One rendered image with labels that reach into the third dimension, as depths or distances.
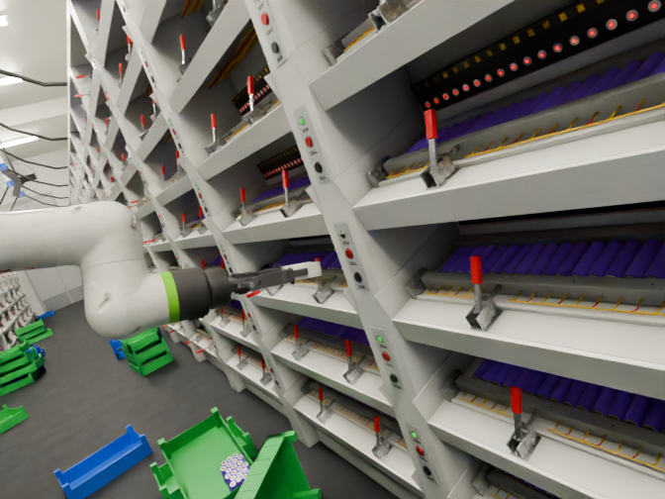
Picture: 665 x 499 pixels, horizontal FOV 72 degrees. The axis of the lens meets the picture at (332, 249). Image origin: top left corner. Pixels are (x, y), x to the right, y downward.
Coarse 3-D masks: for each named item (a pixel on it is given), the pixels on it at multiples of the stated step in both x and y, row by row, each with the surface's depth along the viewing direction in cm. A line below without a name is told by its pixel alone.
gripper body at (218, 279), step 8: (208, 272) 83; (216, 272) 84; (224, 272) 84; (208, 280) 83; (216, 280) 83; (224, 280) 83; (232, 280) 85; (240, 280) 84; (216, 288) 82; (224, 288) 83; (232, 288) 84; (240, 288) 84; (248, 288) 86; (216, 296) 82; (224, 296) 83; (216, 304) 83; (224, 304) 84
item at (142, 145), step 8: (152, 96) 132; (160, 112) 135; (152, 120) 148; (160, 120) 140; (152, 128) 150; (160, 128) 144; (168, 128) 141; (144, 136) 170; (152, 136) 155; (160, 136) 149; (168, 136) 177; (136, 144) 186; (144, 144) 168; (152, 144) 161; (136, 152) 186; (144, 152) 176
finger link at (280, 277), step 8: (272, 272) 87; (280, 272) 87; (288, 272) 88; (248, 280) 83; (256, 280) 83; (264, 280) 85; (272, 280) 86; (280, 280) 87; (288, 280) 88; (256, 288) 83
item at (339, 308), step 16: (304, 240) 130; (320, 240) 122; (272, 256) 139; (288, 288) 116; (304, 288) 110; (256, 304) 135; (272, 304) 122; (288, 304) 111; (304, 304) 102; (320, 304) 96; (336, 304) 91; (352, 304) 82; (336, 320) 93; (352, 320) 87
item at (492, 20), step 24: (216, 0) 123; (528, 0) 57; (552, 0) 55; (480, 24) 64; (504, 24) 61; (528, 24) 58; (432, 48) 72; (456, 48) 68; (480, 48) 65; (240, 72) 128; (432, 72) 74; (288, 144) 121
